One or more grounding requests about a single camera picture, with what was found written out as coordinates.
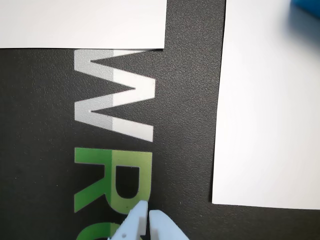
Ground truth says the white paper sheet marked 1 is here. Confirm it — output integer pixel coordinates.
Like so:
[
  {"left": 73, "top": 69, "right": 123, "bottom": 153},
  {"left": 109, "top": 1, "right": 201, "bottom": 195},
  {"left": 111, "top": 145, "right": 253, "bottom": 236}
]
[{"left": 0, "top": 0, "right": 168, "bottom": 50}]

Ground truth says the blue paper box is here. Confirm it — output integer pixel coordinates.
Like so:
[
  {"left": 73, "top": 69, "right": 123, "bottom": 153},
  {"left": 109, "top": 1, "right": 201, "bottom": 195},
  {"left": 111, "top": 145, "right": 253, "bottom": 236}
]
[{"left": 287, "top": 0, "right": 320, "bottom": 29}]

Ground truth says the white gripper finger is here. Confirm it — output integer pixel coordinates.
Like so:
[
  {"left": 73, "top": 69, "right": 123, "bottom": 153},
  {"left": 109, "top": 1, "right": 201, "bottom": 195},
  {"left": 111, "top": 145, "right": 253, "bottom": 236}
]
[
  {"left": 148, "top": 209, "right": 189, "bottom": 240},
  {"left": 107, "top": 200, "right": 150, "bottom": 240}
]

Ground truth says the white paper sheet marked HOME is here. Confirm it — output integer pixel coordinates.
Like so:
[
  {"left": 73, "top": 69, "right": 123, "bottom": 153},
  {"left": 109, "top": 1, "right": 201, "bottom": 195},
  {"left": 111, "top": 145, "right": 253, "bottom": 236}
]
[{"left": 211, "top": 0, "right": 320, "bottom": 210}]

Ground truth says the black mat with WROB print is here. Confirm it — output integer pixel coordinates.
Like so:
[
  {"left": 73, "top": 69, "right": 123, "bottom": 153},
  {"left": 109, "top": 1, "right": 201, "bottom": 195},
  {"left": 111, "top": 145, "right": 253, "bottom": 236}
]
[{"left": 0, "top": 0, "right": 320, "bottom": 240}]

